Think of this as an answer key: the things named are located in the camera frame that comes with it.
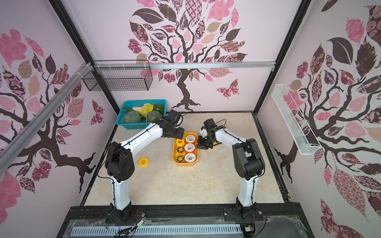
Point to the black wire wall basket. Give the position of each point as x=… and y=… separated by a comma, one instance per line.
x=130, y=76

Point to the green round melon left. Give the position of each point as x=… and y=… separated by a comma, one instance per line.
x=132, y=117

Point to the teal plastic basket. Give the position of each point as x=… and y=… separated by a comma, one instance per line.
x=127, y=106

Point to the black yellow tape roll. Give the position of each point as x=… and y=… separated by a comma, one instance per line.
x=180, y=150
x=180, y=159

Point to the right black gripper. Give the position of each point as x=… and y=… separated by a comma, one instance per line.
x=203, y=141

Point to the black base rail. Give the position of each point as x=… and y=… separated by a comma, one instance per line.
x=228, y=211

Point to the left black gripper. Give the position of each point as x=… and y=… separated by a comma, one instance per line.
x=179, y=134

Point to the yellow white cabbage toy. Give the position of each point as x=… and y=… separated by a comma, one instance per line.
x=144, y=110

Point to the yellow plastic storage box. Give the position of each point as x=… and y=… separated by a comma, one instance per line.
x=185, y=152

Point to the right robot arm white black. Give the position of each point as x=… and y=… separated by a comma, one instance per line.
x=248, y=160

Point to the white wire wall shelf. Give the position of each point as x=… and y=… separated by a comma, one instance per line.
x=289, y=103

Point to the green round melon right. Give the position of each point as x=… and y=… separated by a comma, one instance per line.
x=153, y=116

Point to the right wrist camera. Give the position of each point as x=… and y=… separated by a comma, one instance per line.
x=203, y=132

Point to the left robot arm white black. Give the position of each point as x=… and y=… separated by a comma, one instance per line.
x=120, y=160

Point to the green round melon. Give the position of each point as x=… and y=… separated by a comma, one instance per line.
x=153, y=116
x=132, y=117

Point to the dark green avocado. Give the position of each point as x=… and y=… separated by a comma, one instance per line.
x=159, y=108

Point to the orange white tape roll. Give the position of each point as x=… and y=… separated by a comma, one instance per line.
x=191, y=139
x=190, y=158
x=189, y=148

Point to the white cable duct strip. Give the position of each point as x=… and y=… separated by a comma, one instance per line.
x=159, y=231

